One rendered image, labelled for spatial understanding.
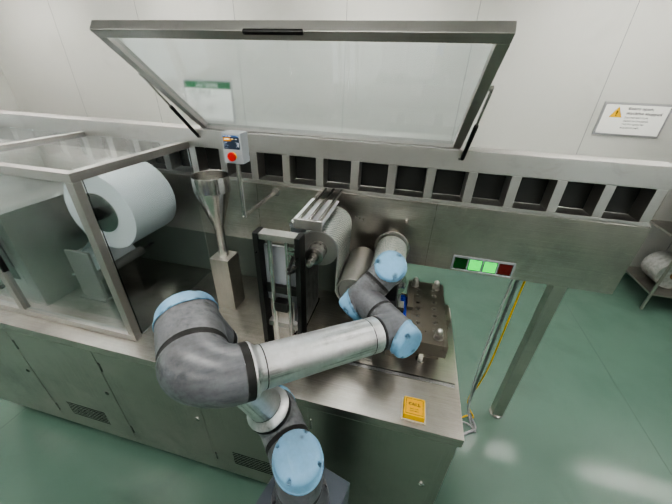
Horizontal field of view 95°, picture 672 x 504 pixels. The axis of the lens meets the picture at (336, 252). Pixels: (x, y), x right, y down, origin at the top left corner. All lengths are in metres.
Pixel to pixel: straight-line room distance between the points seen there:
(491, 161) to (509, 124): 2.40
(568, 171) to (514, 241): 0.31
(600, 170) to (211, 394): 1.34
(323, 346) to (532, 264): 1.11
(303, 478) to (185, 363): 0.42
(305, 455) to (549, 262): 1.17
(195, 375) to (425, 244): 1.10
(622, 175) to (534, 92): 2.35
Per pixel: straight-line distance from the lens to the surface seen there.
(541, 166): 1.36
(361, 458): 1.46
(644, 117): 4.07
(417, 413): 1.18
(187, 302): 0.63
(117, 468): 2.35
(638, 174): 1.48
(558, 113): 3.80
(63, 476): 2.47
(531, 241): 1.46
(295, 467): 0.84
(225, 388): 0.52
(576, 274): 1.59
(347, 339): 0.60
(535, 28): 3.70
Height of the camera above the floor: 1.89
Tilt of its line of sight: 30 degrees down
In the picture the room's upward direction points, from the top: 2 degrees clockwise
